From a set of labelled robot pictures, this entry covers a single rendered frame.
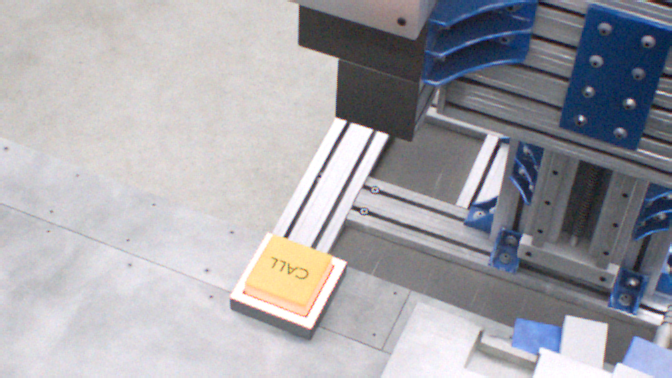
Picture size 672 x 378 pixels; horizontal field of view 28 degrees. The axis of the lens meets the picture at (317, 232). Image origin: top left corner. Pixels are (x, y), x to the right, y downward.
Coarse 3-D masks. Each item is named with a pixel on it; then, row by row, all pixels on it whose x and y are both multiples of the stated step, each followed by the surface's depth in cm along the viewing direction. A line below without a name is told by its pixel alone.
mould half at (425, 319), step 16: (416, 304) 109; (416, 320) 108; (432, 320) 108; (448, 320) 108; (464, 320) 108; (416, 336) 107; (432, 336) 107; (448, 336) 107; (464, 336) 107; (400, 352) 106; (416, 352) 106; (432, 352) 106; (448, 352) 106; (464, 352) 106; (544, 352) 107; (400, 368) 105; (416, 368) 105; (432, 368) 105; (448, 368) 105; (544, 368) 106; (560, 368) 106; (576, 368) 106; (592, 368) 106
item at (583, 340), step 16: (528, 320) 114; (576, 320) 113; (496, 336) 114; (512, 336) 115; (528, 336) 113; (544, 336) 113; (560, 336) 113; (576, 336) 112; (592, 336) 112; (528, 352) 112; (560, 352) 111; (576, 352) 111; (592, 352) 111
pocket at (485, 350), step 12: (480, 336) 108; (480, 348) 110; (492, 348) 109; (504, 348) 109; (468, 360) 108; (480, 360) 109; (492, 360) 109; (504, 360) 109; (516, 360) 109; (528, 360) 108; (480, 372) 108; (492, 372) 109; (504, 372) 109; (516, 372) 109; (528, 372) 109
